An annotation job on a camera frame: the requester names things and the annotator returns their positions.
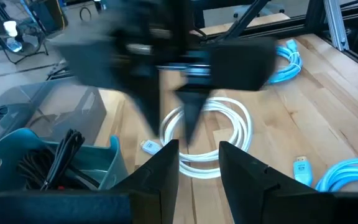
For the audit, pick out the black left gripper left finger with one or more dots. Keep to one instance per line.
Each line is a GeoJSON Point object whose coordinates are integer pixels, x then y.
{"type": "Point", "coordinates": [154, 193]}

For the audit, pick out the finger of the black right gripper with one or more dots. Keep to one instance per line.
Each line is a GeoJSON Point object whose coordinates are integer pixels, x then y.
{"type": "Point", "coordinates": [193, 109]}
{"type": "Point", "coordinates": [149, 105]}

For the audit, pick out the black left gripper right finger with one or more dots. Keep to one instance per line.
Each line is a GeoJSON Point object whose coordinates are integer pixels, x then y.
{"type": "Point", "coordinates": [253, 193]}

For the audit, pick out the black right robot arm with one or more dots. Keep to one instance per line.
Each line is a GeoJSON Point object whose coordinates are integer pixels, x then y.
{"type": "Point", "coordinates": [148, 15]}

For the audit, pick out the clear plastic bin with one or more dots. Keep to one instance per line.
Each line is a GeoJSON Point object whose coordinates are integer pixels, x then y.
{"type": "Point", "coordinates": [57, 105]}

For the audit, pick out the black box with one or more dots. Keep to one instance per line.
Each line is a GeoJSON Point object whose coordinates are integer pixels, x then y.
{"type": "Point", "coordinates": [48, 15]}

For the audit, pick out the black metal stand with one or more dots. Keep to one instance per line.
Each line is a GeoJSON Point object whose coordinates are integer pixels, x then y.
{"type": "Point", "coordinates": [26, 46]}

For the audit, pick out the white plastic bottle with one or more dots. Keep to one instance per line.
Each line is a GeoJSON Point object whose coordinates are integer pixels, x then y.
{"type": "Point", "coordinates": [11, 28]}

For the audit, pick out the black table frame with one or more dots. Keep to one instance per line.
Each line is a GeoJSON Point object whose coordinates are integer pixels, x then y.
{"type": "Point", "coordinates": [314, 12]}

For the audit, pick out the aluminium frame post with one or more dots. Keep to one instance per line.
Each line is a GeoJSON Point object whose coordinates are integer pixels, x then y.
{"type": "Point", "coordinates": [336, 25]}

